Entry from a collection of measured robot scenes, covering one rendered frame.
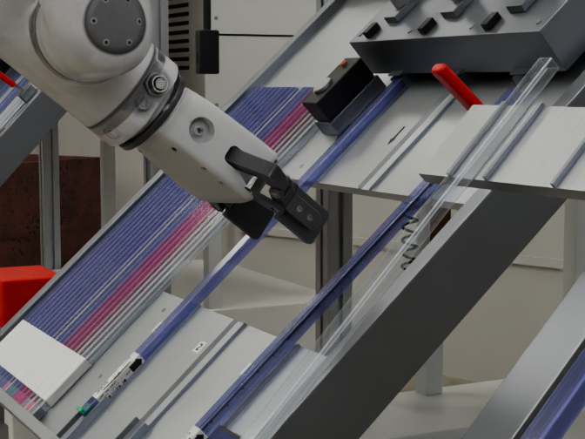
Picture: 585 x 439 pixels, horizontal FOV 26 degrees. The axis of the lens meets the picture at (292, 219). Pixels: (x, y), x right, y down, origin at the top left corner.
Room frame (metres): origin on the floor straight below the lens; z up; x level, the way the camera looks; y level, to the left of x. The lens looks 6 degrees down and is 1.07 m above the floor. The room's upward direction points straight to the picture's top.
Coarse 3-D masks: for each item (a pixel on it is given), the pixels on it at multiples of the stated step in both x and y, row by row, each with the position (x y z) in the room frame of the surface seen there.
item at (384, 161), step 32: (352, 0) 1.75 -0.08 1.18; (384, 0) 1.66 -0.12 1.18; (320, 32) 1.73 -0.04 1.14; (352, 32) 1.64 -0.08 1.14; (288, 64) 1.70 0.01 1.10; (320, 64) 1.62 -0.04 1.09; (576, 64) 1.16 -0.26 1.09; (416, 96) 1.34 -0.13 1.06; (448, 96) 1.29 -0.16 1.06; (480, 96) 1.24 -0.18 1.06; (544, 96) 1.15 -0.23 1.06; (384, 128) 1.33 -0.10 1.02; (416, 128) 1.27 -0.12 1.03; (448, 128) 1.23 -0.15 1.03; (352, 160) 1.31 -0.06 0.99; (384, 160) 1.26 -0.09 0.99; (416, 160) 1.22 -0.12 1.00; (352, 192) 1.27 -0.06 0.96; (384, 192) 1.21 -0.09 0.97
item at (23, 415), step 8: (0, 392) 1.37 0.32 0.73; (0, 400) 1.35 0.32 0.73; (8, 400) 1.33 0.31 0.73; (8, 408) 1.32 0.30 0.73; (16, 408) 1.30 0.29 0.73; (16, 416) 1.30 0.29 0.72; (24, 416) 1.27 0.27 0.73; (32, 416) 1.26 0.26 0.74; (24, 424) 1.27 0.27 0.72; (32, 424) 1.24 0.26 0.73; (40, 424) 1.23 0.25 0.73; (32, 432) 1.25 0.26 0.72; (40, 432) 1.21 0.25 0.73; (48, 432) 1.20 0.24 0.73
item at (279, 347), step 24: (504, 96) 1.18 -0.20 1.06; (432, 192) 1.13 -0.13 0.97; (408, 216) 1.12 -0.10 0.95; (384, 240) 1.11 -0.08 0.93; (360, 264) 1.10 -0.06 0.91; (336, 288) 1.09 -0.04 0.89; (312, 312) 1.08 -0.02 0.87; (288, 336) 1.07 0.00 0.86; (264, 360) 1.06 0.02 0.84; (240, 384) 1.05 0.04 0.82; (216, 408) 1.04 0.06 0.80
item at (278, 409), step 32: (544, 64) 0.90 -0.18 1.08; (512, 96) 0.89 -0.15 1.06; (512, 128) 0.88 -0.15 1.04; (480, 160) 0.87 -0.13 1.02; (448, 192) 0.85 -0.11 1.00; (416, 224) 0.85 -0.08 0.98; (384, 256) 0.84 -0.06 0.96; (384, 288) 0.83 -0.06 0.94; (352, 320) 0.82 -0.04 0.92; (320, 352) 0.81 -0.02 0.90; (288, 384) 0.80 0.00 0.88
